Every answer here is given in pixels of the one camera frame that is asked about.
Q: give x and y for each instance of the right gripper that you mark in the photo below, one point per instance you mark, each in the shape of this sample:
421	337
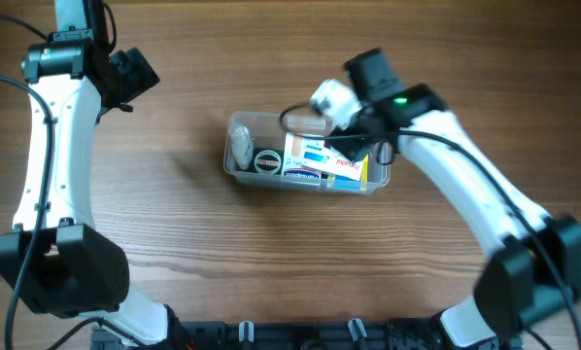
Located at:
349	143

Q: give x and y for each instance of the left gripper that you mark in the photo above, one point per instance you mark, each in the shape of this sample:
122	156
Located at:
139	75

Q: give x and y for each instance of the white Panadol box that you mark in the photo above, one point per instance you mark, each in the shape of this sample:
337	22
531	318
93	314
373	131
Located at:
315	155

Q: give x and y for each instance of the blue yellow VapoDrops box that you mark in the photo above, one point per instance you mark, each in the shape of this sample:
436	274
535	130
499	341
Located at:
347	184

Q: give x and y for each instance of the white orange medicine box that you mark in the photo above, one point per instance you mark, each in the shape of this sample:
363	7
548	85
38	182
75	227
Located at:
293	170

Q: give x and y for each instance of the green round-logo packet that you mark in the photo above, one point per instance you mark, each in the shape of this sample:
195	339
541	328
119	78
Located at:
267	161

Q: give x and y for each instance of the white spray bottle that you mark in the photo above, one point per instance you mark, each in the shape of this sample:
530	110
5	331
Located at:
242	146

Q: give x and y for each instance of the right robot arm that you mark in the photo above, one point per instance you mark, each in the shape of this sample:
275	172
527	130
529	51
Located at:
534	260

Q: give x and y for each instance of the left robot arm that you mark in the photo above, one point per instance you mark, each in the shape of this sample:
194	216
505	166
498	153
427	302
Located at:
54	258

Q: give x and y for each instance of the clear plastic container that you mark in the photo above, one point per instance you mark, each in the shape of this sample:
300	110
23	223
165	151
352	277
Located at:
267	134

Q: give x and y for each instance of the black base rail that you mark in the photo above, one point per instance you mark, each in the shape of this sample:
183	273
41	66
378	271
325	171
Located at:
395	334

